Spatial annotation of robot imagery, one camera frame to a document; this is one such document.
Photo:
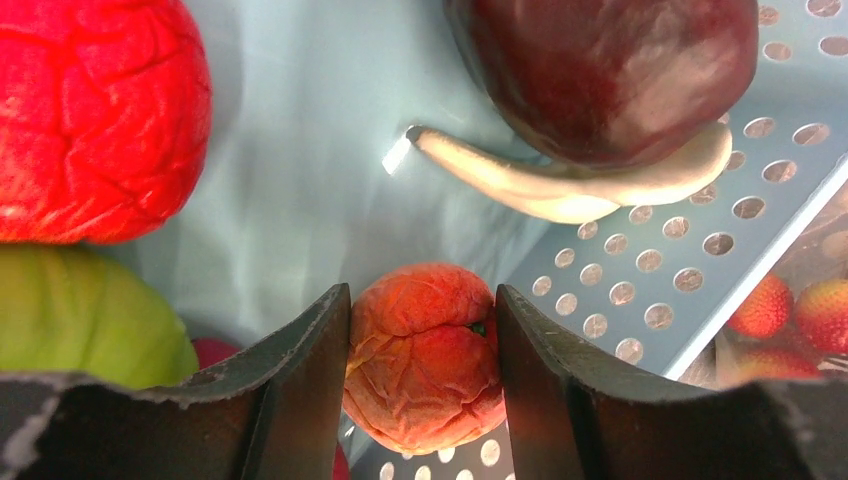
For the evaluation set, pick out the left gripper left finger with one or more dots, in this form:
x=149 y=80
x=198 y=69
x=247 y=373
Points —
x=272 y=410

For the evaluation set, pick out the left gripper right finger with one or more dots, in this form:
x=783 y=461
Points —
x=577 y=412

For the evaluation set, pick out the orange peach toy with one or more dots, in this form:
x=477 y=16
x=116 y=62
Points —
x=423 y=369

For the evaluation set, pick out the clear polka dot zip bag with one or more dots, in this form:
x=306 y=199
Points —
x=818 y=254

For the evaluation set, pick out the magenta fruit toy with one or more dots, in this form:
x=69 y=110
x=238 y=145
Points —
x=211 y=351

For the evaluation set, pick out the white garlic toy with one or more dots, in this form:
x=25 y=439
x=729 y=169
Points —
x=563 y=194

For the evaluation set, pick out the light blue plastic basket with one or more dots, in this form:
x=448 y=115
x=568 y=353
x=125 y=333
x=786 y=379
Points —
x=310 y=182

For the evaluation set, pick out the green cabbage toy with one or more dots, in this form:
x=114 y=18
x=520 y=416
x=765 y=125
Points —
x=69 y=309

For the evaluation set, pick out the dark red apple toy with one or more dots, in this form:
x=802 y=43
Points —
x=608 y=84

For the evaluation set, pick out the red pomegranate toy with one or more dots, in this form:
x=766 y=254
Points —
x=106 y=112

